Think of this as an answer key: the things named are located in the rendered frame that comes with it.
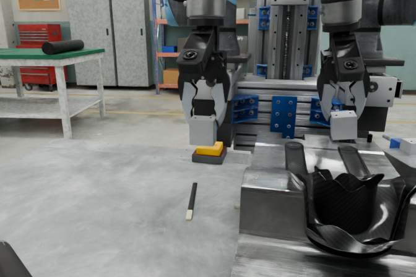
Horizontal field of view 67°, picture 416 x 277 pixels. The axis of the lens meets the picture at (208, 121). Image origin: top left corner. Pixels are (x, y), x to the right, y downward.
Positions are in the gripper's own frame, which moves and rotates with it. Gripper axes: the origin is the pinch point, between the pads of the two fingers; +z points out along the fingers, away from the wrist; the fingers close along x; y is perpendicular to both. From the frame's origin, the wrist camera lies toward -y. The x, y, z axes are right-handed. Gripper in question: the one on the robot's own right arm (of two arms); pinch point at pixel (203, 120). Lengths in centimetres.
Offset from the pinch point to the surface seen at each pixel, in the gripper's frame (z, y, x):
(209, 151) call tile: 12.0, 13.2, 1.5
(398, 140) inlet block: 8.1, 20.1, -44.2
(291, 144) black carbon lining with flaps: 6.3, 7.1, -18.3
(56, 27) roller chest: -21, 479, 393
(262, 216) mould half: 5.5, -23.6, -13.2
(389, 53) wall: 23, 555, -208
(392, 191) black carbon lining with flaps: 3.5, -16.9, -30.5
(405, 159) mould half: 9.5, 11.1, -42.8
